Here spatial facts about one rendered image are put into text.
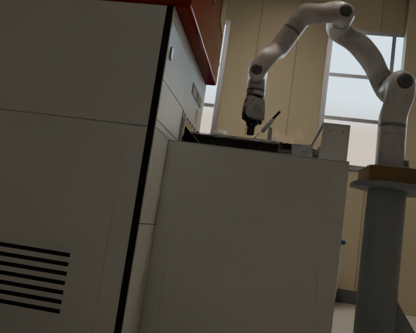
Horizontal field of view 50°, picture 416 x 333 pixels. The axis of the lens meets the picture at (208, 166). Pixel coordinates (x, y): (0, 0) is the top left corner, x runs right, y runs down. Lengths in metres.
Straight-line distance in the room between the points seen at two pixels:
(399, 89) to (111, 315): 1.44
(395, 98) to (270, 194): 0.80
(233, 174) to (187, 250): 0.30
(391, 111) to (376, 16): 2.99
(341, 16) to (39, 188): 1.41
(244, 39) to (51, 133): 3.55
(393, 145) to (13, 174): 1.50
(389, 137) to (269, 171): 0.71
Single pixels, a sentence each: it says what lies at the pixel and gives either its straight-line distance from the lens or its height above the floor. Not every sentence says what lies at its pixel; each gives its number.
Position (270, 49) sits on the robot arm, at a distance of 2.04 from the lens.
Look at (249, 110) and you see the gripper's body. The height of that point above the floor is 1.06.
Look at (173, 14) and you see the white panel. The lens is 1.54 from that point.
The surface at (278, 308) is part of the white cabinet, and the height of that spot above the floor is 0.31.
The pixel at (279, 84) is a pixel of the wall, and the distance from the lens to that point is 4.67.
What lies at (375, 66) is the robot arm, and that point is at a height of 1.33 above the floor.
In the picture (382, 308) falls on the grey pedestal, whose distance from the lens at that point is 2.04.
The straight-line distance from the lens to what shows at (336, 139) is 1.65.
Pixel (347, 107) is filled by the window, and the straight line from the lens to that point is 4.64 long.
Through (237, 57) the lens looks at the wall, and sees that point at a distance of 4.79.
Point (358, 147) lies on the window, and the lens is 4.57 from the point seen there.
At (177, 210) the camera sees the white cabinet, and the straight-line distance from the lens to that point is 1.57.
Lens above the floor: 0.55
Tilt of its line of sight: 7 degrees up
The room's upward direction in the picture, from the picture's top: 8 degrees clockwise
